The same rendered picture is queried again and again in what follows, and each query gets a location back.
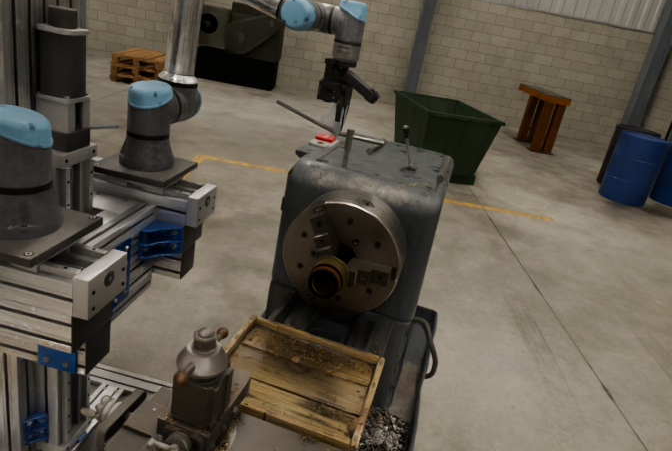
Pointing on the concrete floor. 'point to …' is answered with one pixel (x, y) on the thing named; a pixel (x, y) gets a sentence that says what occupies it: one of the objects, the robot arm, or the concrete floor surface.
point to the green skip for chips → (446, 130)
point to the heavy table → (541, 118)
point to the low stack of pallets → (137, 64)
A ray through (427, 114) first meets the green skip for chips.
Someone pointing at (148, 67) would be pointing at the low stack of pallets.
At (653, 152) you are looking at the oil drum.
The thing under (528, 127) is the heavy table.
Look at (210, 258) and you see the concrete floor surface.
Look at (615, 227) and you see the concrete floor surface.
